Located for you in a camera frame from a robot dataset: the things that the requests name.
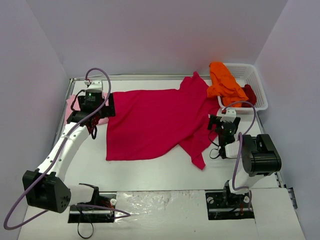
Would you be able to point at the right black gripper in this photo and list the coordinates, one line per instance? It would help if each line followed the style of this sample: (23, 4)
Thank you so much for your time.
(213, 122)

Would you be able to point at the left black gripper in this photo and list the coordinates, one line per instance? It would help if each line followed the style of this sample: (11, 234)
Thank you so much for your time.
(107, 110)

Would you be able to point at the magenta t shirt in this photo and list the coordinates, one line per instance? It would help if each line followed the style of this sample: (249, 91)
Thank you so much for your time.
(149, 123)

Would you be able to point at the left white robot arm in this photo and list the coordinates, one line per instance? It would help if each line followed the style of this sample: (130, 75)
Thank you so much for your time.
(45, 187)

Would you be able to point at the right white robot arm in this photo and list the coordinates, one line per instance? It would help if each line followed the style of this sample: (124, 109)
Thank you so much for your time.
(256, 156)

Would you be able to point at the folded pink t shirt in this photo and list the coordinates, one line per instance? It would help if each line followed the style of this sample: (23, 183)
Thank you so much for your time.
(76, 106)

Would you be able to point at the orange t shirt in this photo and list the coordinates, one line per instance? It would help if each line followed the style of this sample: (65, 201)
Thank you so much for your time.
(224, 85)

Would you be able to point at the dark red t shirt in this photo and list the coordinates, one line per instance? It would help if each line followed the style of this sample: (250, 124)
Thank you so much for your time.
(250, 98)

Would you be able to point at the white plastic basket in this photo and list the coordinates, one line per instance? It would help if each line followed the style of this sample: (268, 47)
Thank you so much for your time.
(247, 74)

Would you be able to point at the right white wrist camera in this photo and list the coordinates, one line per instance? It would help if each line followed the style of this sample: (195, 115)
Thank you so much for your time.
(228, 115)

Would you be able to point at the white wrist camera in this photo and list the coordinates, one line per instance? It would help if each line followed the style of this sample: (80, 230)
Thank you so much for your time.
(93, 84)
(228, 115)

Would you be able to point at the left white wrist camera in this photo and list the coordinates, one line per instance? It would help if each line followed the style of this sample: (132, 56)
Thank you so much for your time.
(93, 84)

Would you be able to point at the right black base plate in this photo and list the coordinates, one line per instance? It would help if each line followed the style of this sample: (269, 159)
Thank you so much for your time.
(222, 205)

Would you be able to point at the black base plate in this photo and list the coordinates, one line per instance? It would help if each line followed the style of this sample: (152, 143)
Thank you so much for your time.
(94, 215)
(222, 205)

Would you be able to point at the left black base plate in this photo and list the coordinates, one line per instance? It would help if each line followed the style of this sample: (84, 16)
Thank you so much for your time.
(94, 215)

